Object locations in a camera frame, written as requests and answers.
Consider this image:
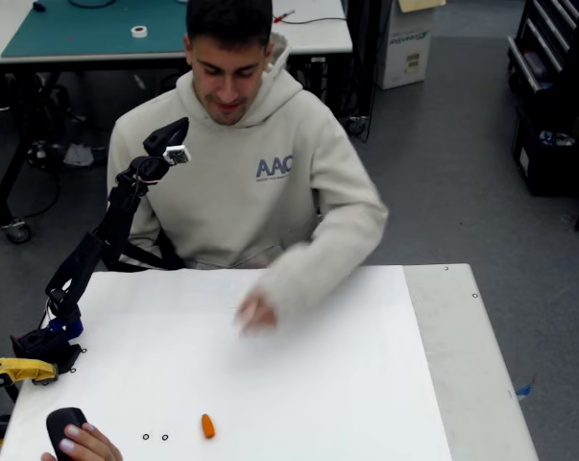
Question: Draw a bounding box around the bare operator hand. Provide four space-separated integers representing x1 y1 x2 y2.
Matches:
41 422 123 461

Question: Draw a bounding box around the black computer mouse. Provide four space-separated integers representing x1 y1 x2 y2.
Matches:
46 406 89 461

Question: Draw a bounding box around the white crumpled cloth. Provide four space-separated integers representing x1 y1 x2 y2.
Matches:
62 142 94 168

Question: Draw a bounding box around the man in beige hoodie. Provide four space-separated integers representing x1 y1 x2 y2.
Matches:
106 0 390 337

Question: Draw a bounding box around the large white paper sheet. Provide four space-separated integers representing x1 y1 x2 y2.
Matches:
0 264 453 461

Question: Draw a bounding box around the green cutting mat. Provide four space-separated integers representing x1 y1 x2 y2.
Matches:
0 0 189 59

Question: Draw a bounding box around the white cardboard box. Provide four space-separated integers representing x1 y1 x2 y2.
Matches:
377 0 447 91

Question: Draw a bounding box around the blue tape scrap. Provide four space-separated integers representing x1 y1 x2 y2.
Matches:
515 374 538 399

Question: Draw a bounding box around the thin bench cable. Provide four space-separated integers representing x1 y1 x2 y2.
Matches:
272 0 348 28

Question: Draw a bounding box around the black tool cart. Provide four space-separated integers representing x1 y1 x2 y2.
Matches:
506 0 579 97

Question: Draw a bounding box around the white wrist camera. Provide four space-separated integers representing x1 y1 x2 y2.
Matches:
162 143 193 166

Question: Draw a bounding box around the seated man left forearm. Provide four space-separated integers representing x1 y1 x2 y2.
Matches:
264 239 362 328

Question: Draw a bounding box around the white workbench black frame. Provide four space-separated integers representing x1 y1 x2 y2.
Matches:
0 0 355 244

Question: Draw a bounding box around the seated man left hand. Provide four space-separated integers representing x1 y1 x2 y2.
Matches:
233 292 278 337

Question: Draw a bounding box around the black office chair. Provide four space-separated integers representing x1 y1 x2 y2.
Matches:
101 230 184 273

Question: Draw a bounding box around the black storage bin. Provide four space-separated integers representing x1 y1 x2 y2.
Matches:
512 103 579 198

